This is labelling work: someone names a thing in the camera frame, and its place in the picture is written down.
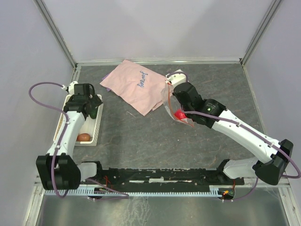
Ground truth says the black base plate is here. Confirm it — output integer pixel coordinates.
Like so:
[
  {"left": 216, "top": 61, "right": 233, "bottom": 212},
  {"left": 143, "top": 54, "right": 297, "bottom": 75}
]
[{"left": 92, "top": 168, "right": 245, "bottom": 193}]

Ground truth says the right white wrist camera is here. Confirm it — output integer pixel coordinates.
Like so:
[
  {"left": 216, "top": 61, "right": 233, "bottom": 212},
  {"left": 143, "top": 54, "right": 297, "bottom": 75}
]
[{"left": 166, "top": 71, "right": 188, "bottom": 87}]

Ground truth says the white perforated plastic basket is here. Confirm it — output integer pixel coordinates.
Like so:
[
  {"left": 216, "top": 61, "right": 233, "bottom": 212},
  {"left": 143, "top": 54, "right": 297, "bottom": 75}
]
[{"left": 53, "top": 94, "right": 104, "bottom": 146}]

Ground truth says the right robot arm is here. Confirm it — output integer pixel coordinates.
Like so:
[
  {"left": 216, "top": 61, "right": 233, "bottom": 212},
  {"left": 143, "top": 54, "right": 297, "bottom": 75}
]
[{"left": 173, "top": 82, "right": 293, "bottom": 186}]

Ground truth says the brown egg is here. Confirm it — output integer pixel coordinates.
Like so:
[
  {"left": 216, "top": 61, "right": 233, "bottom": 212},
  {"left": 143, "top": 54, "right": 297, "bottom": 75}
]
[{"left": 77, "top": 133, "right": 91, "bottom": 142}]

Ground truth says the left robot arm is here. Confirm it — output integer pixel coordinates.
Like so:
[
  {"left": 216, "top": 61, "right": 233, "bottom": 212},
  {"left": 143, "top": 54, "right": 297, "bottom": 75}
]
[{"left": 36, "top": 81, "right": 104, "bottom": 191}]

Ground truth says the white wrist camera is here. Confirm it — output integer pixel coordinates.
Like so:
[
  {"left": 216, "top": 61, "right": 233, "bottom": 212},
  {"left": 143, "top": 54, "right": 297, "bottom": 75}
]
[
  {"left": 166, "top": 71, "right": 188, "bottom": 87},
  {"left": 61, "top": 81, "right": 78, "bottom": 95}
]

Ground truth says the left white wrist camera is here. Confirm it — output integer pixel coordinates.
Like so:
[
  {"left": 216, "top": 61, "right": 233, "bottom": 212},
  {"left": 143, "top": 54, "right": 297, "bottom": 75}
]
[{"left": 61, "top": 81, "right": 78, "bottom": 95}]

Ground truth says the dark green avocado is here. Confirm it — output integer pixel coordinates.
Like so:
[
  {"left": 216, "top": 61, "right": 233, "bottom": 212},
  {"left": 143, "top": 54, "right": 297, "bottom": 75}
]
[{"left": 89, "top": 108, "right": 98, "bottom": 119}]

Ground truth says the clear zip top bag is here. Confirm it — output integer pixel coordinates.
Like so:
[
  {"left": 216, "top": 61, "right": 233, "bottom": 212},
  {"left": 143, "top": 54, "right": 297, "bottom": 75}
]
[{"left": 161, "top": 81, "right": 194, "bottom": 127}]

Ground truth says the light blue cable duct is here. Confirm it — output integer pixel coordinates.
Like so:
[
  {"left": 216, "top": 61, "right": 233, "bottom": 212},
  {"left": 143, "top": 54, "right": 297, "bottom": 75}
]
[{"left": 44, "top": 185, "right": 224, "bottom": 197}]

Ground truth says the red apple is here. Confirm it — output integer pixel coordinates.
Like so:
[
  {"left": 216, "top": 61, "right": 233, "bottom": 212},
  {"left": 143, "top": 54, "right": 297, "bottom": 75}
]
[{"left": 174, "top": 109, "right": 186, "bottom": 120}]

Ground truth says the pink cloth with lettering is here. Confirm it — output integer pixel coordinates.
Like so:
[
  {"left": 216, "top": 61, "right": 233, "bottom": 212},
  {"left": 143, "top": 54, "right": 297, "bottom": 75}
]
[{"left": 109, "top": 60, "right": 166, "bottom": 116}]

